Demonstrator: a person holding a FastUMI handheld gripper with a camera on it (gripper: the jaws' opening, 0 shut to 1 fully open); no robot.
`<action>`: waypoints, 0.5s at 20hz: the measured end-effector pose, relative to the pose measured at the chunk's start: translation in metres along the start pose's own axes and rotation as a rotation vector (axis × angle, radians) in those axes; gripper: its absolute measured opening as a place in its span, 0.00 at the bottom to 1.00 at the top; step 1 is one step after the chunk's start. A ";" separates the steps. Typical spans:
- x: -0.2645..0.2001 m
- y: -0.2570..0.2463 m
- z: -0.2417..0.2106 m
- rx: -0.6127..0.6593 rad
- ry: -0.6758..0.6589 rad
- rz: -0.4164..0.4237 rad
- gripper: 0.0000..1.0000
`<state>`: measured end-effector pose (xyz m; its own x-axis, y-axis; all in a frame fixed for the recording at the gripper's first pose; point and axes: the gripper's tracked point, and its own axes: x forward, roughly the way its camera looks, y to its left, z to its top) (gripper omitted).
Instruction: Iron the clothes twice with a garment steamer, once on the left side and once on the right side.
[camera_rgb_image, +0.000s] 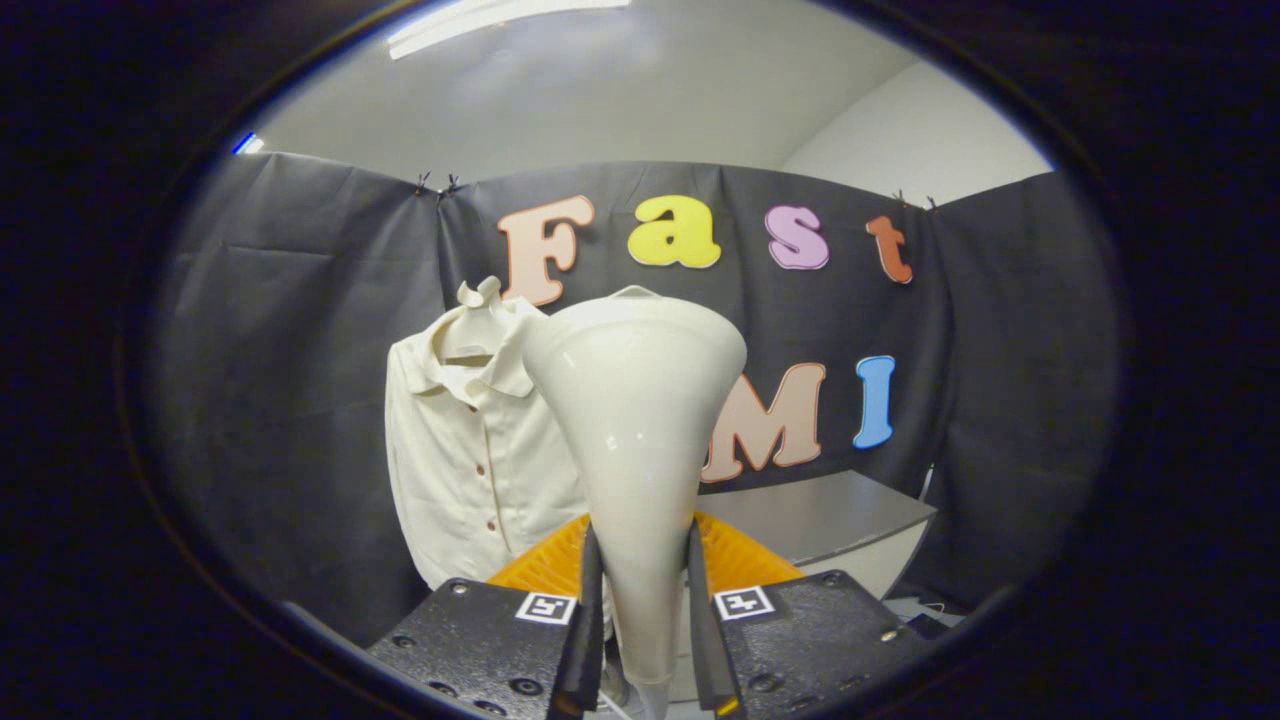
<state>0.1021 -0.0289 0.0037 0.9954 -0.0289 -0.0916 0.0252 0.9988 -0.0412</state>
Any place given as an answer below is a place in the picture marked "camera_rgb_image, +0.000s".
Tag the white garment steamer head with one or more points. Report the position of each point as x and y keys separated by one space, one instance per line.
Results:
x=640 y=430

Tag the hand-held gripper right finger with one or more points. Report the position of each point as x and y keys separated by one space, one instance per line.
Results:
x=810 y=630

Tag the grey cabinet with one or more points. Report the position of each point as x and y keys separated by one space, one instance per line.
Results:
x=830 y=515

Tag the cream plastic hanger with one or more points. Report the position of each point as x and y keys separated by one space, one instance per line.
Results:
x=475 y=325

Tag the long ceiling light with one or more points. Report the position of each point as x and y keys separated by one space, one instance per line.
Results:
x=480 y=22

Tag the cream button-up shirt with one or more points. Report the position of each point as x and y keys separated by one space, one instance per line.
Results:
x=460 y=480

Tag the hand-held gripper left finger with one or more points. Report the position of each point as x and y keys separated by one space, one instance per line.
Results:
x=490 y=640

